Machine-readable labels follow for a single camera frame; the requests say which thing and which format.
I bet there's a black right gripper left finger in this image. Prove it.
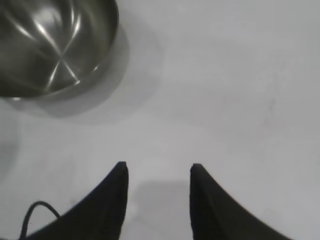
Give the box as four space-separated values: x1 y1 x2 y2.
24 161 130 240

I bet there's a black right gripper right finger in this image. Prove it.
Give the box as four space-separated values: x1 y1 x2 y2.
189 163 294 240

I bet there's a stainless steel bowl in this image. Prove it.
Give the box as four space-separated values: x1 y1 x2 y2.
0 0 120 102

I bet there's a looped black right gripper cable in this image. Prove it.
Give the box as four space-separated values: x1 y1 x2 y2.
19 200 61 239

